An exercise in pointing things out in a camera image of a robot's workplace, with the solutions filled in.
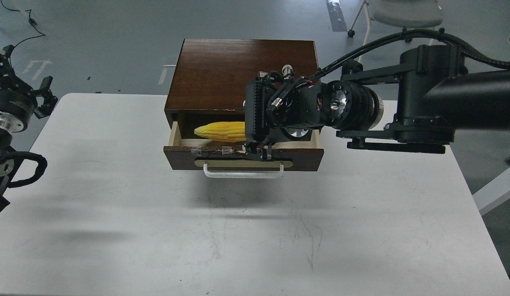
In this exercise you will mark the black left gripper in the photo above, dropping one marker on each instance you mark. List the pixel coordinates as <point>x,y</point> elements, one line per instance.
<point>19,98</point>

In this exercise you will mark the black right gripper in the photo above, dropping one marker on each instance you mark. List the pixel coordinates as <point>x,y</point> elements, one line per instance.
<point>280,108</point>

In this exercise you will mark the grey office chair on wheels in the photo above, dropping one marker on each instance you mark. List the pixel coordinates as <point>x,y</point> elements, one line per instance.
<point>404,14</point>

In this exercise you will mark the yellow toy corn cob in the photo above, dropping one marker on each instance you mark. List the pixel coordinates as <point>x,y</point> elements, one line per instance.
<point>231,132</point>

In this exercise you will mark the grey tape strip on floor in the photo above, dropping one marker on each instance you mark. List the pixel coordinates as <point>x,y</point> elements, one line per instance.
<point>336,16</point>

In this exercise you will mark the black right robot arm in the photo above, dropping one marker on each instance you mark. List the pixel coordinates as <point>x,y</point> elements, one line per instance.
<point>415,106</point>

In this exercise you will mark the dark wooden cabinet box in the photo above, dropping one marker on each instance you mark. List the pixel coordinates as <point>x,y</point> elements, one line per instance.
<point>211,75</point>

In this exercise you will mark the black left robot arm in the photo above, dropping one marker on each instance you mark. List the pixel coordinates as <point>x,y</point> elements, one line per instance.
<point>11,159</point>

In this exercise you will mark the wooden drawer with white handle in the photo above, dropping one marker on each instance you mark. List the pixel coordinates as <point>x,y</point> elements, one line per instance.
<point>186,151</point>

